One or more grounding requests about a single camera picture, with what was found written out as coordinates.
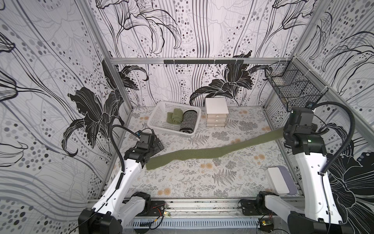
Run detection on green knit scarf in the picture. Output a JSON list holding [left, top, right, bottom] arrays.
[[146, 128, 283, 170], [167, 108, 184, 125]]

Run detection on white plastic perforated basket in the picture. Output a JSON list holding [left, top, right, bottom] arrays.
[[148, 101, 201, 137]]

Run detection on black white patterned knit scarf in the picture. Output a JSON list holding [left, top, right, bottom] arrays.
[[179, 109, 197, 134]]

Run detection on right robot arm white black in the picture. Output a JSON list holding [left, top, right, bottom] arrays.
[[255, 107, 354, 234]]

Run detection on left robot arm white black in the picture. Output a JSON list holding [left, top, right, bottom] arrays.
[[77, 131, 164, 234]]

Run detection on white purple flat objects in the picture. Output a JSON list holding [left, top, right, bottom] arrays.
[[266, 166, 298, 196]]

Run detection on white small drawer box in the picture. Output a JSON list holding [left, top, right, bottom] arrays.
[[206, 97, 229, 127]]

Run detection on small black electronics box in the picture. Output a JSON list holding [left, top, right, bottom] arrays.
[[258, 219, 274, 233]]

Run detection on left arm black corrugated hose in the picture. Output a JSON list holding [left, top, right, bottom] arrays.
[[109, 124, 141, 189]]

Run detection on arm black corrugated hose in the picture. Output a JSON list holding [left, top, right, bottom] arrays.
[[109, 124, 141, 189], [309, 101, 356, 176]]

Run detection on black wire wall basket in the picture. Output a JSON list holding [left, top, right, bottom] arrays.
[[265, 61, 328, 112]]

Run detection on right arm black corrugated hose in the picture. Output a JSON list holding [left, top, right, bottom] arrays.
[[309, 101, 356, 176]]

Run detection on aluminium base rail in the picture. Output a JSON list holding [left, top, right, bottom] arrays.
[[87, 198, 306, 218]]

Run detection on white slotted cable duct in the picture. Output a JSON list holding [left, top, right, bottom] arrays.
[[127, 217, 258, 229]]

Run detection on black hook rail on wall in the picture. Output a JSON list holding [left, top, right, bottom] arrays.
[[163, 59, 244, 64]]

